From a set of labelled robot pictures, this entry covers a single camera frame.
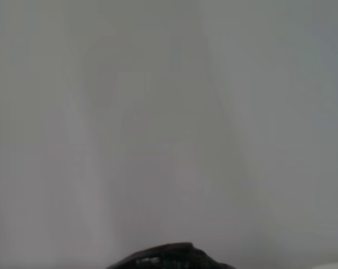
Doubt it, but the black round teapot with handle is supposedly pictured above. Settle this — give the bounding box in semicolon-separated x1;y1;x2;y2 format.
105;242;237;269

